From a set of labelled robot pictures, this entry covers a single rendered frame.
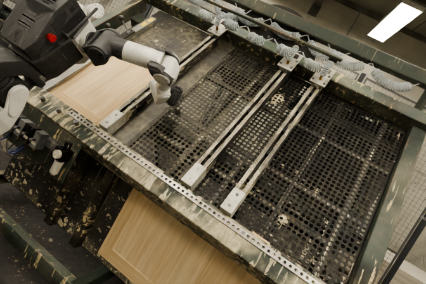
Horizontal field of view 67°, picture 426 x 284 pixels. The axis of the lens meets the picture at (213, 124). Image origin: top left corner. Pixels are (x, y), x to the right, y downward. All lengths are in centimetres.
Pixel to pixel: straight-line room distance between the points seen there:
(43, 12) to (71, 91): 68
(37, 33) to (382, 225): 168
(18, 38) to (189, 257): 128
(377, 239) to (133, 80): 155
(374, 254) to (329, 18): 592
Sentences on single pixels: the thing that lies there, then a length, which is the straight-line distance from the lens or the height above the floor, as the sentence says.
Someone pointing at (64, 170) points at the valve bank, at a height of 64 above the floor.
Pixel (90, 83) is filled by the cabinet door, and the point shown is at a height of 105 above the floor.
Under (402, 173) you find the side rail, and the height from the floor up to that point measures 147.
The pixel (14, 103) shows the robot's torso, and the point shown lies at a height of 92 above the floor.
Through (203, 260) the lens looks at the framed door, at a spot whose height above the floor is 59.
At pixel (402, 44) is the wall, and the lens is 732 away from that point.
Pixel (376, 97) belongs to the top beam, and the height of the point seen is 182.
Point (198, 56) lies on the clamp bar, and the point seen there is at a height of 153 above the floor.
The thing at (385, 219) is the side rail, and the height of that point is 124.
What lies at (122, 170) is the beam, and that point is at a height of 82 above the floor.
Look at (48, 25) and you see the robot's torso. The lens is 147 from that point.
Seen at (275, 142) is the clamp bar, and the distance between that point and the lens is 177.
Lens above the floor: 134
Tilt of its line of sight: 4 degrees down
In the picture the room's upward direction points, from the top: 29 degrees clockwise
